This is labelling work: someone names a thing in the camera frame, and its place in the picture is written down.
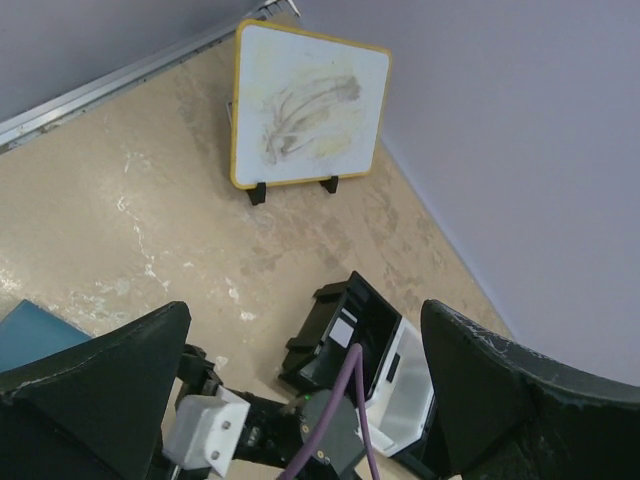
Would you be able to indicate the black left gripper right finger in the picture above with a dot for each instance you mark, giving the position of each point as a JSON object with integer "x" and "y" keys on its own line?
{"x": 509, "y": 412}

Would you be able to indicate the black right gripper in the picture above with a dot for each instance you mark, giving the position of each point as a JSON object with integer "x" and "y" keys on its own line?
{"x": 319, "y": 435}

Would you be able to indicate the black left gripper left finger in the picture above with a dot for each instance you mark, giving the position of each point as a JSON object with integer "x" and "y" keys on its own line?
{"x": 94, "y": 411}

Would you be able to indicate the blue leather card holder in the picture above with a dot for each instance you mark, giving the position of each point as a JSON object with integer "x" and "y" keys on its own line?
{"x": 30, "y": 333}

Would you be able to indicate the white card in tray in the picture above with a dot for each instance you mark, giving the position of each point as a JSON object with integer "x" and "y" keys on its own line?
{"x": 341, "y": 333}

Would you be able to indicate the black and white tray organizer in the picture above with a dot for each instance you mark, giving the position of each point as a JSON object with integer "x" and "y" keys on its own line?
{"x": 398, "y": 388}

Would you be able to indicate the black whiteboard stand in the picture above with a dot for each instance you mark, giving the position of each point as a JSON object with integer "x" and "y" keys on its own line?
{"x": 258, "y": 193}

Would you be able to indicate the yellow-framed whiteboard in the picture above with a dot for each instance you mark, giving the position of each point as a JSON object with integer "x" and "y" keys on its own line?
{"x": 306, "y": 106}

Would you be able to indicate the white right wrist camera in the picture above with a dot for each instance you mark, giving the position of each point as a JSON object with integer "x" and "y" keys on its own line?
{"x": 206, "y": 431}

